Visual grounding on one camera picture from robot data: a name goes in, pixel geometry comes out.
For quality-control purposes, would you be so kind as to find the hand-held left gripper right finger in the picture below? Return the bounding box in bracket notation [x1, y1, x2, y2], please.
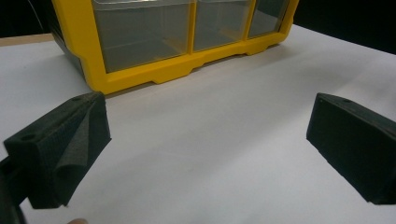
[306, 92, 396, 205]

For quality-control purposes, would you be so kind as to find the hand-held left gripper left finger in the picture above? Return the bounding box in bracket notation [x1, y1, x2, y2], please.
[3, 91, 112, 210]

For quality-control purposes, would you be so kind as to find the yellow black drawer organizer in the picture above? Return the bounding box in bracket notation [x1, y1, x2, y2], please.
[46, 0, 301, 95]

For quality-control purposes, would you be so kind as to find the set of clear plastic drawers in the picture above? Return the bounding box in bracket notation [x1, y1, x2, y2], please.
[92, 0, 290, 75]

